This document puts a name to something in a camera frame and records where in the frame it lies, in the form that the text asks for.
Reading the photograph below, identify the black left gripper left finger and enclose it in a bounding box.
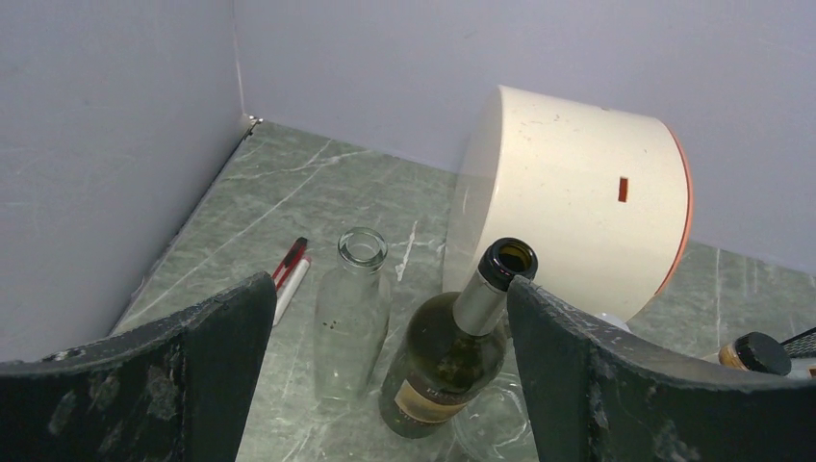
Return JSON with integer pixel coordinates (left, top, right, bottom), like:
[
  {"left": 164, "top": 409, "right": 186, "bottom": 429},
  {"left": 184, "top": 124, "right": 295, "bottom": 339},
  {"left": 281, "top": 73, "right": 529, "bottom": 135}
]
[{"left": 1, "top": 271, "right": 277, "bottom": 461}]

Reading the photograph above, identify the dark green silver-capped wine bottle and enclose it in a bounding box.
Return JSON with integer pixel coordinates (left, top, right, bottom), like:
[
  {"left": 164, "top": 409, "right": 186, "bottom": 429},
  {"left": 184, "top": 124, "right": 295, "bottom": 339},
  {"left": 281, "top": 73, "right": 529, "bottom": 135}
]
[{"left": 379, "top": 237, "right": 538, "bottom": 439}]

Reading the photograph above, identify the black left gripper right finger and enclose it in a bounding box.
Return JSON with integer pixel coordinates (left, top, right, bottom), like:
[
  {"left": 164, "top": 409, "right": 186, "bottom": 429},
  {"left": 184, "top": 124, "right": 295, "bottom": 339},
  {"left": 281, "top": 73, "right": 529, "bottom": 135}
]
[{"left": 507, "top": 277, "right": 815, "bottom": 461}]

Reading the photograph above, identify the red white box cutter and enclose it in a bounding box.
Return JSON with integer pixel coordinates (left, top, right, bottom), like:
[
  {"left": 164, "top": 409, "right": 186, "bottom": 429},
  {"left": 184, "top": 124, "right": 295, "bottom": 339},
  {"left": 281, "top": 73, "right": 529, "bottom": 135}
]
[{"left": 272, "top": 237, "right": 311, "bottom": 326}]

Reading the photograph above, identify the clear tall glass bottle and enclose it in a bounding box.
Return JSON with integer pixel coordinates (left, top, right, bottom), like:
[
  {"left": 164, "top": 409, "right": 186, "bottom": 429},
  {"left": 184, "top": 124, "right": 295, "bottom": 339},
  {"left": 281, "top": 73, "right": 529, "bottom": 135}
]
[{"left": 314, "top": 227, "right": 391, "bottom": 403}]

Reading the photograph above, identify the clear bottle with cork stopper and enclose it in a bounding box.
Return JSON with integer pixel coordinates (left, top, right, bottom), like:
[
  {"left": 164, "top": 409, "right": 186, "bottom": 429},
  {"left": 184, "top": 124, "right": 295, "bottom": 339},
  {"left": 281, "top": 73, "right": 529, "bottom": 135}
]
[{"left": 701, "top": 331, "right": 815, "bottom": 379}]

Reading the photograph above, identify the large clear round bottle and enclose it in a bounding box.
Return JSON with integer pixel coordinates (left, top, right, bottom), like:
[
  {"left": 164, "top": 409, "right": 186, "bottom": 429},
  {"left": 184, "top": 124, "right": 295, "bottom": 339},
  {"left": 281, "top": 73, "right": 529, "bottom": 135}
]
[{"left": 452, "top": 372, "right": 538, "bottom": 461}]

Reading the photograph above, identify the black wire wine rack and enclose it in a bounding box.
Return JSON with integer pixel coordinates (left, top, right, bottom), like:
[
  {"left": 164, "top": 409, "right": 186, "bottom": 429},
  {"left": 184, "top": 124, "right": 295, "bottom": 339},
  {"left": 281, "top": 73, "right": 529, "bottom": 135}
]
[{"left": 781, "top": 327, "right": 816, "bottom": 359}]

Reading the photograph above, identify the white cylindrical drum appliance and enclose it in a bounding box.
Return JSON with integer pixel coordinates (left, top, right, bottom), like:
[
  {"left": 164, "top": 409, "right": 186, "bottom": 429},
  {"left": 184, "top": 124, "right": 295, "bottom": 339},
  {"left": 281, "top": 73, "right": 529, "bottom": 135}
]
[{"left": 442, "top": 86, "right": 694, "bottom": 321}]

